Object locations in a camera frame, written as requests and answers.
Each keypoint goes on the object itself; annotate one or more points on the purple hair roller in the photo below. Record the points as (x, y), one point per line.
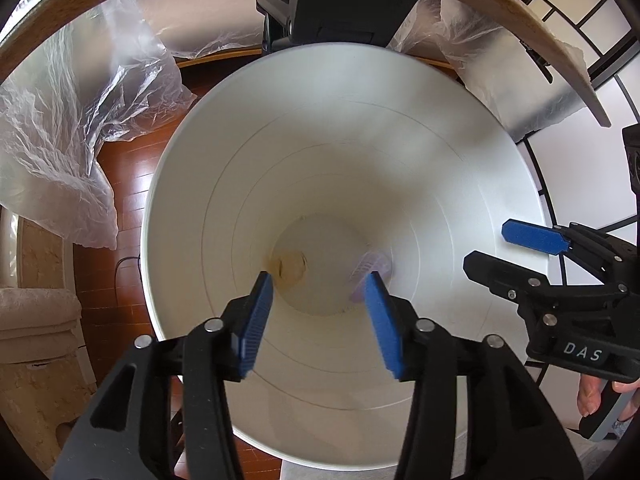
(372, 262)

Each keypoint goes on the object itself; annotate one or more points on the black framed white panel door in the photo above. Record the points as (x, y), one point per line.
(575, 15)

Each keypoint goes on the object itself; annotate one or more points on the clear plastic table cover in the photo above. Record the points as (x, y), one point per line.
(50, 135)

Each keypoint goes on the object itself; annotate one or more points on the person's right hand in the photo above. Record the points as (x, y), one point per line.
(590, 395)

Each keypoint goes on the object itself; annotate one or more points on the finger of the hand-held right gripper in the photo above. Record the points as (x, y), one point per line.
(532, 237)
(500, 275)

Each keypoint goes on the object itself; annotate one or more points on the black stand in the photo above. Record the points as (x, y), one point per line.
(325, 5)

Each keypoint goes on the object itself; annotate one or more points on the round wooden table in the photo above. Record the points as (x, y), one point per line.
(525, 5)

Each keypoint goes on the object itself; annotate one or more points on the beige upholstered seat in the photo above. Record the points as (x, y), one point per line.
(35, 360)

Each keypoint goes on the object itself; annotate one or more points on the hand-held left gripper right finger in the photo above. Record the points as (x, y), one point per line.
(385, 320)

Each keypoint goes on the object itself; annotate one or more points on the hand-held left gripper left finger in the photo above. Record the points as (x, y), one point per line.
(255, 320)

